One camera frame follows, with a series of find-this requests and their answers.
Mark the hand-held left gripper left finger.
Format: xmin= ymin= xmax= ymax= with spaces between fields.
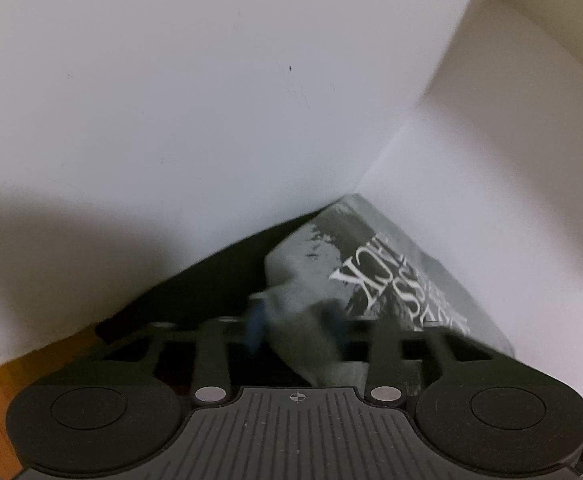
xmin=99 ymin=302 xmax=266 ymax=405

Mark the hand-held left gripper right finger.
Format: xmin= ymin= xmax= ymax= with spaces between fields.
xmin=321 ymin=300 xmax=497 ymax=403

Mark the grey printed sweatshirt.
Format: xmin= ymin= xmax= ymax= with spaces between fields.
xmin=249 ymin=192 xmax=517 ymax=392

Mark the white bookshelf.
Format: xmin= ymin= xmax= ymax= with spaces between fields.
xmin=486 ymin=0 xmax=583 ymax=92

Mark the black bag with handles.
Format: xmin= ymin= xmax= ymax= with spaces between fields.
xmin=94 ymin=211 xmax=323 ymax=352

